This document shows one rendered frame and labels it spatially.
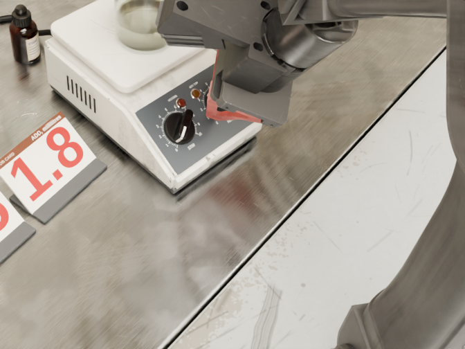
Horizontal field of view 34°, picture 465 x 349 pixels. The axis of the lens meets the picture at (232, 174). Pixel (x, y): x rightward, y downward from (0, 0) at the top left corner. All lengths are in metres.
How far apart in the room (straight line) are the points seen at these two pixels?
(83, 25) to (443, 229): 0.48
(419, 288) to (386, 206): 0.34
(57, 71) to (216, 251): 0.25
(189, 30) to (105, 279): 0.24
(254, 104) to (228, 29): 0.08
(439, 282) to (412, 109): 0.48
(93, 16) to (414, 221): 0.38
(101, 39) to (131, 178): 0.14
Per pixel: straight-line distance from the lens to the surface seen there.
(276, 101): 0.67
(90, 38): 0.77
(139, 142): 0.73
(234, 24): 0.62
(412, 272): 0.45
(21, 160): 0.74
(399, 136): 0.85
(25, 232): 0.72
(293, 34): 0.59
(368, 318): 0.50
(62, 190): 0.75
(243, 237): 0.72
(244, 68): 0.63
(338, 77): 0.89
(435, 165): 0.83
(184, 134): 0.72
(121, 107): 0.73
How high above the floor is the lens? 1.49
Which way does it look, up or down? 50 degrees down
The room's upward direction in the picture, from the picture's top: 10 degrees clockwise
